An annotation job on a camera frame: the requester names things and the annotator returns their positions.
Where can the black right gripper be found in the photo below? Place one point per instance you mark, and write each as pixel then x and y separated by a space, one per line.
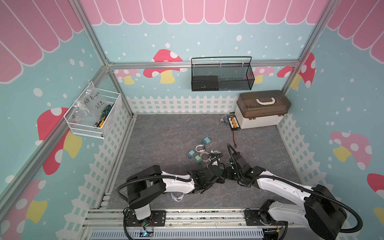
pixel 228 170

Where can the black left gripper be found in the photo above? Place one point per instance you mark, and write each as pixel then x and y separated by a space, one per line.
pixel 221 179

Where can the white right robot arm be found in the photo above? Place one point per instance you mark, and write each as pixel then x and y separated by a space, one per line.
pixel 314 208

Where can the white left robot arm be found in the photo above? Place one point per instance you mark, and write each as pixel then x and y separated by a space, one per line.
pixel 145 186

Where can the red black charger lead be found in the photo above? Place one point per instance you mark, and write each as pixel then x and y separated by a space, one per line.
pixel 234 139

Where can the black yellow battery charger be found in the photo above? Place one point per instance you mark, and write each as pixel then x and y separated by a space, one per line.
pixel 234 125

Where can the brown lid storage box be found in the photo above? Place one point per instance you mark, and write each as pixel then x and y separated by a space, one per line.
pixel 261 109

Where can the black box in basket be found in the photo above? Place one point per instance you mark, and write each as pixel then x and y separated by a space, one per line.
pixel 205 83

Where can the green tool in basket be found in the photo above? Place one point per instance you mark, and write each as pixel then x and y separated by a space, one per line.
pixel 103 117

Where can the clear labelled plastic bag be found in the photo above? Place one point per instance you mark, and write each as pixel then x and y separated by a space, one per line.
pixel 90 104

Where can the green wall charger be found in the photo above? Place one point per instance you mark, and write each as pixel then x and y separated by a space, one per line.
pixel 198 160

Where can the white coiled cable small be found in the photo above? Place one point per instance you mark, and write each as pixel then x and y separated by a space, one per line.
pixel 200 148

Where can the teal wall charger left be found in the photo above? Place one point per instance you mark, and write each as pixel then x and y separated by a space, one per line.
pixel 191 154

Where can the teal wall charger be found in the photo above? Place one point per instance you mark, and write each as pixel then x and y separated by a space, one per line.
pixel 206 141
pixel 191 154

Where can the teal wall charger far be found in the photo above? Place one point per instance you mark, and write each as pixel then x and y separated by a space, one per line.
pixel 206 141

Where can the black wire mesh wall basket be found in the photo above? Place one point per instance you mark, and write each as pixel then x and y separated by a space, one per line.
pixel 234 73

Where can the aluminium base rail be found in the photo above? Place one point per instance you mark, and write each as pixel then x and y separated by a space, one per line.
pixel 181 224

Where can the white wire wall basket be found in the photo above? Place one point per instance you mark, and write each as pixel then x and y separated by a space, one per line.
pixel 86 127

